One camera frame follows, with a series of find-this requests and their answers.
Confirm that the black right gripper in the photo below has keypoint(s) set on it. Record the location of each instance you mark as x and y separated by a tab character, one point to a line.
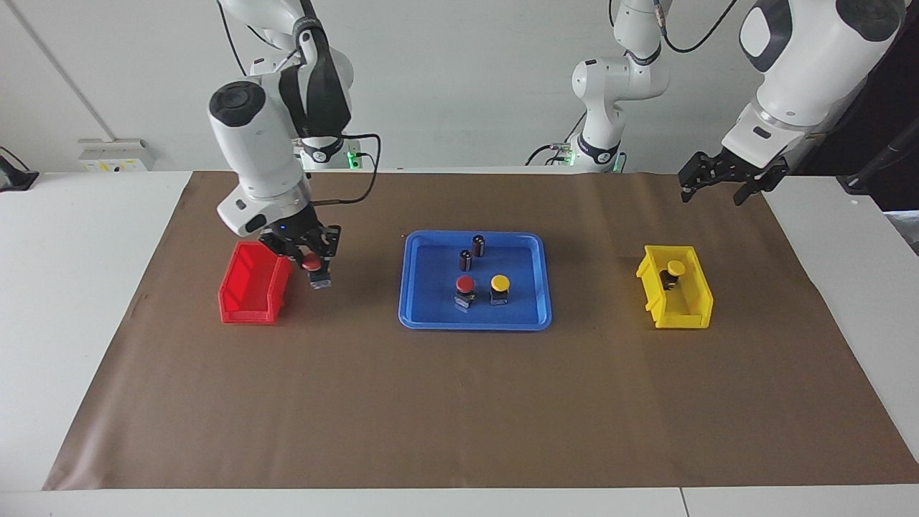
294	233

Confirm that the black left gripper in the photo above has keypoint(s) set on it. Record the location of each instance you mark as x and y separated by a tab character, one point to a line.
750	171

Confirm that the red push button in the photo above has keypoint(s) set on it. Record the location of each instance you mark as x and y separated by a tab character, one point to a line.
464	284
311	263

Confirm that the yellow push button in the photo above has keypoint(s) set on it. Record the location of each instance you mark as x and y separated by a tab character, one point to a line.
675	268
500	282

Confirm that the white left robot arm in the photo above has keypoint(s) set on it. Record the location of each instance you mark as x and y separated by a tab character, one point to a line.
811	57

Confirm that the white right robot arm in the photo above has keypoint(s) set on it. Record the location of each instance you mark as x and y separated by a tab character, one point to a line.
255	143

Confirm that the blue plastic tray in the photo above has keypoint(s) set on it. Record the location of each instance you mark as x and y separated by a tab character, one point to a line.
431	301

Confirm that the red plastic bin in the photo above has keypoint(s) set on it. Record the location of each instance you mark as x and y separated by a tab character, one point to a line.
237	314

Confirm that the green-lit base connector box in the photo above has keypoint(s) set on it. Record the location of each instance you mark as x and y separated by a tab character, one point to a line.
566	153
352	154

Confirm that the black stand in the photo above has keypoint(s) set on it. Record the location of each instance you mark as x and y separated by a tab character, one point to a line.
858	183

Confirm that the yellow plastic bin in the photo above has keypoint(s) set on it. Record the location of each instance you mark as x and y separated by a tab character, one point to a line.
682	320

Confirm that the black cylindrical capacitor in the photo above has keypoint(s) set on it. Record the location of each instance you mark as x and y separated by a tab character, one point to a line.
478	245
465	260

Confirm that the brown paper table mat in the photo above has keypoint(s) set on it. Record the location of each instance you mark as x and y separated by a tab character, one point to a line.
459	402

